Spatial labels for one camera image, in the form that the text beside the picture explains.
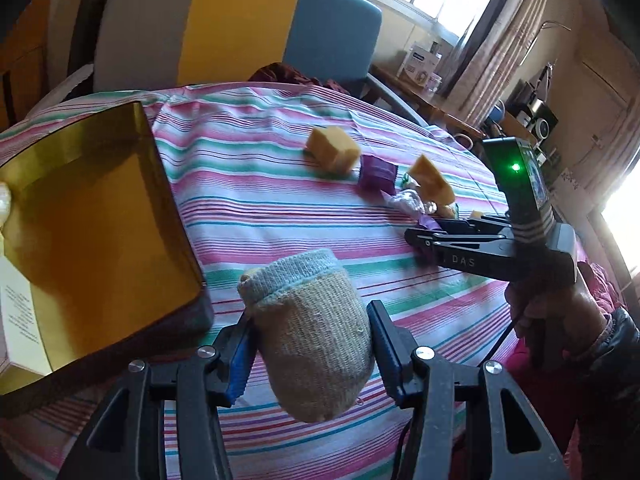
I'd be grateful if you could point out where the maroon cloth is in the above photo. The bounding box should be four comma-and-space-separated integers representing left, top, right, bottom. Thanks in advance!
248, 62, 351, 92

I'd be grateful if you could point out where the wooden wardrobe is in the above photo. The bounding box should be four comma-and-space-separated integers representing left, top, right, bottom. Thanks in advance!
0, 0, 56, 131

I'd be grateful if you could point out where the person's right hand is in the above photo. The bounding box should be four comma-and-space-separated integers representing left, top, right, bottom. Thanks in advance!
502, 262, 614, 367

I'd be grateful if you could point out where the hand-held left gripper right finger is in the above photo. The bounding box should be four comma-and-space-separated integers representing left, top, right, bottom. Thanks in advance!
367, 300, 571, 480

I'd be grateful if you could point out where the pink patterned curtain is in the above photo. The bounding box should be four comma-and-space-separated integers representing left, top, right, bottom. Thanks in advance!
440, 0, 558, 126

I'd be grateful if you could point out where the grey yellow blue sofa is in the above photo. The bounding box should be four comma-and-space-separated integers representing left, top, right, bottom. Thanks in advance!
92, 0, 431, 126

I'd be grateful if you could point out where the person's red clothing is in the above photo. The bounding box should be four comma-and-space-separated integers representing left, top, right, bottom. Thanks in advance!
502, 345, 583, 416

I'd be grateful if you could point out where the wooden side table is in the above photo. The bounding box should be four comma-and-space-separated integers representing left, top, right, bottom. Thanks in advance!
370, 62, 488, 141

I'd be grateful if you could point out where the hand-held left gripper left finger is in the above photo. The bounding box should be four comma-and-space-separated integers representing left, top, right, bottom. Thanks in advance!
55, 312, 252, 480

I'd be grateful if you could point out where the small printed cardboard box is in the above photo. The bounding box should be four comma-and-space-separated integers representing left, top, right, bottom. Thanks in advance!
0, 245, 53, 377

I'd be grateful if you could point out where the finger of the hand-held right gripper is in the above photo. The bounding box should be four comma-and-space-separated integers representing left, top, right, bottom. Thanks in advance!
404, 229, 507, 262
436, 214, 513, 236

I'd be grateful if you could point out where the black stereo system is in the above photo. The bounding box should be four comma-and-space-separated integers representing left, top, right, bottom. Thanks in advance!
515, 97, 559, 144

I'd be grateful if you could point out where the beige grey sock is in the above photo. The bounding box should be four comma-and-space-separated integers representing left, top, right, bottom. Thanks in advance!
236, 248, 375, 423

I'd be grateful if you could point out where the golden metal tin box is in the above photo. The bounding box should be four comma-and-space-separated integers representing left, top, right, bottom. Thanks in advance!
0, 101, 215, 418

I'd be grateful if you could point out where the white carton box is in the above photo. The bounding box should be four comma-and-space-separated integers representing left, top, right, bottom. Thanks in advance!
400, 45, 443, 86

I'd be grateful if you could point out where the striped tablecloth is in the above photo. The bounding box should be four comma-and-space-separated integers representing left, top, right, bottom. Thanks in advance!
0, 82, 606, 480

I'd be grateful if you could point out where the person's right forearm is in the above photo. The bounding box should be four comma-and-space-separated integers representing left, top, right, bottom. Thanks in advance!
570, 307, 640, 480

